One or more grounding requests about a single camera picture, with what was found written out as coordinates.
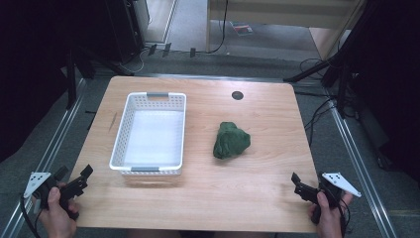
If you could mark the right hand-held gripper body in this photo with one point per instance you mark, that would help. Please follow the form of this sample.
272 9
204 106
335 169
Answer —
337 183

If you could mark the person's left hand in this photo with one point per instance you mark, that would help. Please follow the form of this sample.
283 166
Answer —
56 214

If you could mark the dark green cloth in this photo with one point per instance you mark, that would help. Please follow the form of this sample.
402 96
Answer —
231 141

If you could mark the black tripod stand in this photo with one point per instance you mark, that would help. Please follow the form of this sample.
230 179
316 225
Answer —
333 66

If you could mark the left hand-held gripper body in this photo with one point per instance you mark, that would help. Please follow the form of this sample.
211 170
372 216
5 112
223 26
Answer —
37 181

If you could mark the dark curtain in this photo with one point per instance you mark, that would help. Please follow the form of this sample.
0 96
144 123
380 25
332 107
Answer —
393 82
29 66

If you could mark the magazine with red cover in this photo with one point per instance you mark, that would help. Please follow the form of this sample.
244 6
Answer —
242 28

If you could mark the white perforated plastic basket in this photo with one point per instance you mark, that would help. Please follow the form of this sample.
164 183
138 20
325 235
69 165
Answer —
151 135

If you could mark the aluminium floor rail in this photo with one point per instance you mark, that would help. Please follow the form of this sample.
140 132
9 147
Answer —
211 77
361 165
49 152

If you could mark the black metal stand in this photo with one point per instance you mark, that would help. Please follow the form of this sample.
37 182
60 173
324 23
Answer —
70 79

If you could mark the black cabinet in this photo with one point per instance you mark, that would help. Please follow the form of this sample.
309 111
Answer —
124 29

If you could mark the person's right hand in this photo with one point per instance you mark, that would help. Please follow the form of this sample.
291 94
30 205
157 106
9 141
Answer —
330 218

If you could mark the light wooden furniture frame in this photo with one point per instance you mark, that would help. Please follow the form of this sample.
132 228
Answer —
264 11

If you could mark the black round table grommet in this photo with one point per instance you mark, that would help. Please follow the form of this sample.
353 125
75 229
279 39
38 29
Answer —
237 95

